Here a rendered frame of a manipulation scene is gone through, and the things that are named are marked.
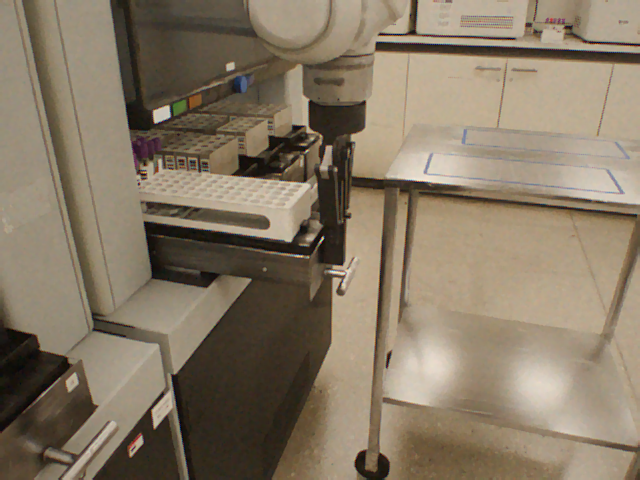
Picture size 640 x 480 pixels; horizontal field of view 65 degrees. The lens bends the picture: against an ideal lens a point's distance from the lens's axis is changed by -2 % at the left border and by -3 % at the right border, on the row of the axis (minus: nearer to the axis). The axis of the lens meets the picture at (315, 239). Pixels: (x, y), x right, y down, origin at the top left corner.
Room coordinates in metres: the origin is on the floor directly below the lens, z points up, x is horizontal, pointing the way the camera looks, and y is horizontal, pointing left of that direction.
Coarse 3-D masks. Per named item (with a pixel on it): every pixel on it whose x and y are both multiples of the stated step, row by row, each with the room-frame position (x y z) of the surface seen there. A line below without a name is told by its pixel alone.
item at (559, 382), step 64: (448, 128) 1.25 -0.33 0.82; (448, 192) 0.85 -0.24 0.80; (512, 192) 0.82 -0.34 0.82; (576, 192) 0.81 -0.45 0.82; (384, 256) 0.89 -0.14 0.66; (384, 320) 0.89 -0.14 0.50; (448, 320) 1.20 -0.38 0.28; (512, 320) 1.20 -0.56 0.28; (384, 384) 0.94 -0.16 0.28; (448, 384) 0.94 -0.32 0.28; (512, 384) 0.94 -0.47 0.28; (576, 384) 0.93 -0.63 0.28
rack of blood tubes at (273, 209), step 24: (144, 192) 0.70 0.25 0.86; (168, 192) 0.70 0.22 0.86; (192, 192) 0.69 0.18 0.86; (216, 192) 0.70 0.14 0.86; (240, 192) 0.69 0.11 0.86; (264, 192) 0.70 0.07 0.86; (288, 192) 0.69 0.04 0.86; (144, 216) 0.70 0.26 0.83; (168, 216) 0.69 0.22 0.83; (192, 216) 0.73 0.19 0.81; (216, 216) 0.74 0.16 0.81; (240, 216) 0.74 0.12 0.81; (264, 216) 0.74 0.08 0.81; (288, 216) 0.63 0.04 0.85; (288, 240) 0.63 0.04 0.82
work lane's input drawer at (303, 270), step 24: (312, 216) 0.72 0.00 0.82; (168, 240) 0.67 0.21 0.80; (192, 240) 0.66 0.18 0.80; (216, 240) 0.66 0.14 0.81; (240, 240) 0.65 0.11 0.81; (264, 240) 0.64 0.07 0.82; (312, 240) 0.63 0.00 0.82; (168, 264) 0.67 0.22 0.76; (192, 264) 0.66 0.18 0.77; (216, 264) 0.65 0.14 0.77; (240, 264) 0.64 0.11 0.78; (264, 264) 0.62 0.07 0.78; (288, 264) 0.61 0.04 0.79; (312, 264) 0.61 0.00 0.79; (312, 288) 0.61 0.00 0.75
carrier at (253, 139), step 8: (256, 120) 1.07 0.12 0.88; (264, 120) 1.07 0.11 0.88; (248, 128) 1.00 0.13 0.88; (256, 128) 1.02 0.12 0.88; (264, 128) 1.06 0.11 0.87; (240, 136) 0.98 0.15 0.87; (248, 136) 0.98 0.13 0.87; (256, 136) 1.02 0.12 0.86; (264, 136) 1.06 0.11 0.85; (240, 144) 0.98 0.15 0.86; (248, 144) 0.98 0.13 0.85; (256, 144) 1.02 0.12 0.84; (264, 144) 1.06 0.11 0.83; (240, 152) 0.98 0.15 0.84; (248, 152) 0.98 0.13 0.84; (256, 152) 1.02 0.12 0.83
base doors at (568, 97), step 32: (384, 64) 2.95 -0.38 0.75; (416, 64) 2.90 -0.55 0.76; (448, 64) 2.84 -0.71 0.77; (480, 64) 2.79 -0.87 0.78; (512, 64) 2.75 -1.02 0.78; (544, 64) 2.71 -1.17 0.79; (576, 64) 2.67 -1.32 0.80; (608, 64) 2.62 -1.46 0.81; (384, 96) 2.95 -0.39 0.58; (416, 96) 2.89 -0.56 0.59; (448, 96) 2.84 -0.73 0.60; (480, 96) 2.79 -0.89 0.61; (512, 96) 2.75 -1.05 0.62; (544, 96) 2.70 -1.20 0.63; (576, 96) 2.66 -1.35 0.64; (608, 96) 2.61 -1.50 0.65; (384, 128) 2.95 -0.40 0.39; (512, 128) 2.74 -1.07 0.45; (544, 128) 2.69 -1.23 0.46; (576, 128) 2.65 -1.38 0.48; (608, 128) 2.60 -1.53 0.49; (384, 160) 2.94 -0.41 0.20
